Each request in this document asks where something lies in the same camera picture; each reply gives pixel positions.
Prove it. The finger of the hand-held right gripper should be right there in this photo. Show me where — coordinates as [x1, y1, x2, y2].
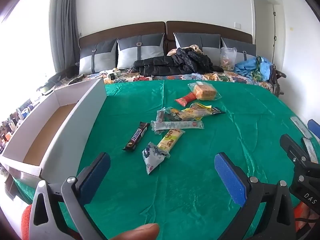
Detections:
[290, 116, 320, 140]
[279, 134, 320, 170]

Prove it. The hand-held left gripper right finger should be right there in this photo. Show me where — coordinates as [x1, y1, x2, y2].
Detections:
[214, 152, 297, 240]

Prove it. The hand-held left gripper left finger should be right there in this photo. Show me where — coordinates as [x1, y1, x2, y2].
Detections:
[29, 152, 112, 240]

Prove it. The white cardboard box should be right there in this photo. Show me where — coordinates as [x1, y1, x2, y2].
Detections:
[0, 78, 108, 183]

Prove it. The brown chocolate bar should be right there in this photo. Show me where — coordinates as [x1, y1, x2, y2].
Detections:
[122, 121, 150, 152]

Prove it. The blue white snack packet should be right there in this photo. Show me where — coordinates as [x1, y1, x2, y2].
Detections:
[142, 142, 171, 175]

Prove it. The yellow green snack packet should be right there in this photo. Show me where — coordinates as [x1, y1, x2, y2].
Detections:
[156, 128, 185, 155]

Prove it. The long clear white snack packet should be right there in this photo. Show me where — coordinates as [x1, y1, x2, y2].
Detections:
[151, 120, 204, 132]

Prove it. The bread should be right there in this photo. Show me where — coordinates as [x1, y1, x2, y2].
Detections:
[187, 81, 222, 102]

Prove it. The red snack packet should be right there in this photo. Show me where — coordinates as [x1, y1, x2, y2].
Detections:
[174, 92, 198, 107]

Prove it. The person's left hand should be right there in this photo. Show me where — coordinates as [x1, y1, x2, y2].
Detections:
[110, 224, 160, 240]

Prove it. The orange clothing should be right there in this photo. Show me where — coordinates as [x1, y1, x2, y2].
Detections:
[292, 201, 313, 233]
[21, 204, 34, 240]

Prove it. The green tablecloth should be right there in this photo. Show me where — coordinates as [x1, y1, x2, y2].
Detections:
[15, 79, 320, 240]

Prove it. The blue cloth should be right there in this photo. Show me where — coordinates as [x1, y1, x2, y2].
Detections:
[235, 56, 272, 82]

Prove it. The row of small items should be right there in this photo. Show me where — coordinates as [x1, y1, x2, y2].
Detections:
[0, 97, 40, 153]

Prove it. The floral bedsheet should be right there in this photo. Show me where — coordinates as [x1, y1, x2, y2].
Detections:
[82, 69, 278, 93]

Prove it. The dark cloth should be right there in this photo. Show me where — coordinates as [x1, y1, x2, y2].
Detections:
[37, 65, 87, 95]

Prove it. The grey white pillow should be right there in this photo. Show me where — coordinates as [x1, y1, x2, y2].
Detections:
[173, 32, 222, 55]
[221, 37, 257, 58]
[79, 39, 118, 74]
[117, 33, 165, 69]

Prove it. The white door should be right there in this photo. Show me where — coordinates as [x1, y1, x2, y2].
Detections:
[251, 0, 284, 63]

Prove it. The clear plastic bag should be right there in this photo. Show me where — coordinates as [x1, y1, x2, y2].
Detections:
[219, 47, 237, 72]

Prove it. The black puffer jacket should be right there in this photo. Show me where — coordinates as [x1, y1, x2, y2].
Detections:
[132, 47, 224, 76]

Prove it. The beige cloth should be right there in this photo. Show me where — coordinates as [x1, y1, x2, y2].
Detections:
[167, 44, 202, 56]

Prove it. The grey curtain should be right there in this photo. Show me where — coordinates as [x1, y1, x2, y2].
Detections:
[50, 0, 82, 73]

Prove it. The brown headboard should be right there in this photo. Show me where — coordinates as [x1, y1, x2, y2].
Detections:
[79, 21, 253, 50]

